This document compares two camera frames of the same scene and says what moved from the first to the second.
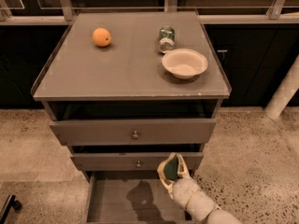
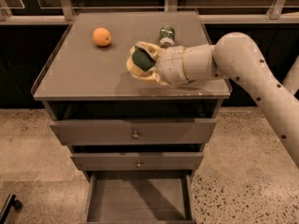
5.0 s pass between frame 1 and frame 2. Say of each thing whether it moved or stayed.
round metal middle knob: stayed
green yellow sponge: moved
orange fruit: stayed
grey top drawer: stayed
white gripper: moved
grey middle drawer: stayed
